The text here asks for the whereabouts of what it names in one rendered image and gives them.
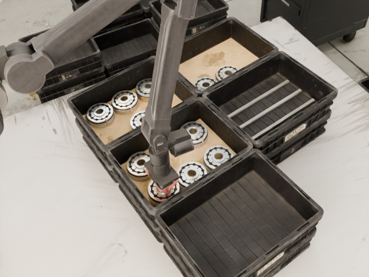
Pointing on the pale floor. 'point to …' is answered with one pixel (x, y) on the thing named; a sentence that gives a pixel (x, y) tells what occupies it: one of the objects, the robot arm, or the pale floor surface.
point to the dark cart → (319, 17)
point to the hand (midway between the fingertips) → (163, 186)
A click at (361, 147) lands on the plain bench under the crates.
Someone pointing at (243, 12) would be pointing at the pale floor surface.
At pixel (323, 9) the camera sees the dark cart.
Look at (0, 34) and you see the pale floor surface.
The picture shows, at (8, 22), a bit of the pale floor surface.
